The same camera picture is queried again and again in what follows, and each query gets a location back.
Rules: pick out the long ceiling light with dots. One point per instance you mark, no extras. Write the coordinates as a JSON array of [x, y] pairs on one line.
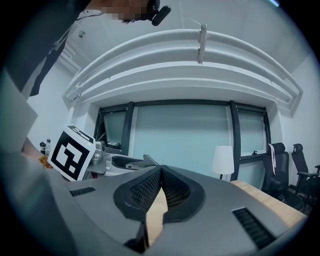
[[275, 2]]

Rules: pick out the pile of orange balls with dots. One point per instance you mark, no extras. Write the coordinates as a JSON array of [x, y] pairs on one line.
[[44, 161]]

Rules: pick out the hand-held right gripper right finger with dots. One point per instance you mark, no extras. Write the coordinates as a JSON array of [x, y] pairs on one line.
[[220, 220]]

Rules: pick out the white ceiling pipes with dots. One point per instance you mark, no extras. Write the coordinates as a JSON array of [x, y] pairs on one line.
[[162, 75]]

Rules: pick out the person's black jacket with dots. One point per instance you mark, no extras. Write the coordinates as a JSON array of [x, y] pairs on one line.
[[42, 42]]

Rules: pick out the black-framed frosted window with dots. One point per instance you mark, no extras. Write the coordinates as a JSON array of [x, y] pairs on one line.
[[115, 127], [251, 132]]

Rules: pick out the white shade table lamp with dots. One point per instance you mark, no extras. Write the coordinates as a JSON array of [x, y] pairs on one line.
[[223, 160]]

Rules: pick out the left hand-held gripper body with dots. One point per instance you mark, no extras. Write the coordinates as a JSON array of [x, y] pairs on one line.
[[70, 152]]

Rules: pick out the round ceiling smoke detector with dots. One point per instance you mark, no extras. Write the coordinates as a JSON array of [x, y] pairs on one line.
[[81, 34]]

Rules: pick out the wide frosted window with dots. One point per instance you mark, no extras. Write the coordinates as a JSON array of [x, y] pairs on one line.
[[182, 135]]

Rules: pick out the clear plastic bottle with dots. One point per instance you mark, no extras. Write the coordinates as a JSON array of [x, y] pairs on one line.
[[48, 146]]

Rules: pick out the black-capped bottle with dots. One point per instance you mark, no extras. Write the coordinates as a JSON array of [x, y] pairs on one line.
[[42, 148]]

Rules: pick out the white pipe bracket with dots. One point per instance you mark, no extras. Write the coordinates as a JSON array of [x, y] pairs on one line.
[[202, 42]]

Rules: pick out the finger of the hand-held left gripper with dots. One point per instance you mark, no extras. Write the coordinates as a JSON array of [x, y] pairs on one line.
[[117, 172], [125, 161]]

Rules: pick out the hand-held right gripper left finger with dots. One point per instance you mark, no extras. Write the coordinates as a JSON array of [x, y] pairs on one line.
[[112, 212]]

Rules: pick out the black head-worn camera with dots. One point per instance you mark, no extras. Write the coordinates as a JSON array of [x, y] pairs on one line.
[[160, 13]]

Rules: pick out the person's head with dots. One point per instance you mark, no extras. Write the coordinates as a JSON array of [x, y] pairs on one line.
[[122, 10]]

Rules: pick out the person's left forearm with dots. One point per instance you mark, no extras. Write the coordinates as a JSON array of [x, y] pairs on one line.
[[30, 150]]

